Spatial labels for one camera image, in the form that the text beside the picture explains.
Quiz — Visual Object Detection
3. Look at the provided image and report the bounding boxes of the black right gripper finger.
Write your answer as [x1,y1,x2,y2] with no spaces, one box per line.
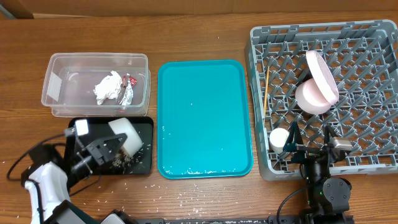
[324,124,337,148]
[283,121,303,152]

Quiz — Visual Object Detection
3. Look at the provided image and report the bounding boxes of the beige cup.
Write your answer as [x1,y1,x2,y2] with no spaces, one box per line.
[269,128,289,154]

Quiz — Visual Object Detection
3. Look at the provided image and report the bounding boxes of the grey bowl with food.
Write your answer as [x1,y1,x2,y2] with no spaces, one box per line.
[108,118,143,157]

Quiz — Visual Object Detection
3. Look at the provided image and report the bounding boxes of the pink bowl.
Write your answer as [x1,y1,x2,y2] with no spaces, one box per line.
[295,78,331,114]

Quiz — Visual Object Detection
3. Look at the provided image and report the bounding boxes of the wooden chopstick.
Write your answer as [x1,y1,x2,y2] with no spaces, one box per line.
[264,66,270,116]

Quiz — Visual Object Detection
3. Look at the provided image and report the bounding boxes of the red silver snack wrapper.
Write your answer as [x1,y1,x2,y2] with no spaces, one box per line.
[117,74,137,106]

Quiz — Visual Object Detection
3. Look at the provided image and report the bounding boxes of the white round plate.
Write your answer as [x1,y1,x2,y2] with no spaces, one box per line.
[305,50,339,105]

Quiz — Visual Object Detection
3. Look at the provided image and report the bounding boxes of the white napkin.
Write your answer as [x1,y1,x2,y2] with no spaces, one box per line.
[93,70,122,105]

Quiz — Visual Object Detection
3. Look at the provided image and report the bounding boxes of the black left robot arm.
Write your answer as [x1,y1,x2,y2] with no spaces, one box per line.
[21,128,133,223]

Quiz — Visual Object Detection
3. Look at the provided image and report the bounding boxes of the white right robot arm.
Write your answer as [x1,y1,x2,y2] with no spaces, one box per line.
[276,121,354,224]

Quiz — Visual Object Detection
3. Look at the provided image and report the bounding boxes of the grey dishwasher rack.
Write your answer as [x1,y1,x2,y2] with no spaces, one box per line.
[244,20,397,180]

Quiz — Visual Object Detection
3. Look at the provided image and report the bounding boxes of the spilled food scraps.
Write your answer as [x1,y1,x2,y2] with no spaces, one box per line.
[110,146,152,174]

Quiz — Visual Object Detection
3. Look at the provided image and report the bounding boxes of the black tray bin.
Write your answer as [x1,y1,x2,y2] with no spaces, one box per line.
[87,116,154,175]

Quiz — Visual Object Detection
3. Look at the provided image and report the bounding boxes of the clear plastic bin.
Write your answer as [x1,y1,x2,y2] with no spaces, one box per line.
[41,52,150,117]

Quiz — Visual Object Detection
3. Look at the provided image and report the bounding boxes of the teal serving tray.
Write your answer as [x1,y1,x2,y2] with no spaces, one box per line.
[157,59,254,179]

